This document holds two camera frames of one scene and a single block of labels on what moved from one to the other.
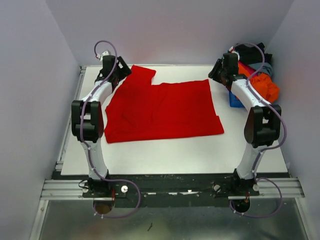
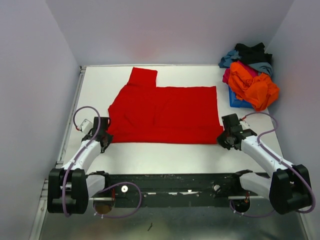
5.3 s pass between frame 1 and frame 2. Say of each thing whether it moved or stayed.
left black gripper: moved
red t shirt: moved
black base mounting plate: stayed
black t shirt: stayed
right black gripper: moved
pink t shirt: stayed
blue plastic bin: stayed
